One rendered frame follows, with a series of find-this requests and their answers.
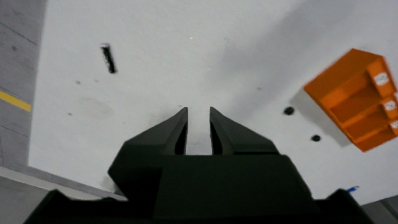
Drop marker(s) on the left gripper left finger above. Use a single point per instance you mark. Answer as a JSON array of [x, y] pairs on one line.
[[161, 138]]

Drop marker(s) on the orange rack of bins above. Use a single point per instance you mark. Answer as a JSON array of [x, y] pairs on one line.
[[361, 96]]

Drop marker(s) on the black hex nut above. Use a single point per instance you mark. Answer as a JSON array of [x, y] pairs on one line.
[[317, 139], [291, 111]]

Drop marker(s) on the black aaa battery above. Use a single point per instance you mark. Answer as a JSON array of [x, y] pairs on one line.
[[110, 58]]

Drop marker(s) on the blue usb stick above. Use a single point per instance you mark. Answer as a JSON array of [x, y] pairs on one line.
[[353, 189]]

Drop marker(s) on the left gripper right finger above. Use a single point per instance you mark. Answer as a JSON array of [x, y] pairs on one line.
[[236, 139]]

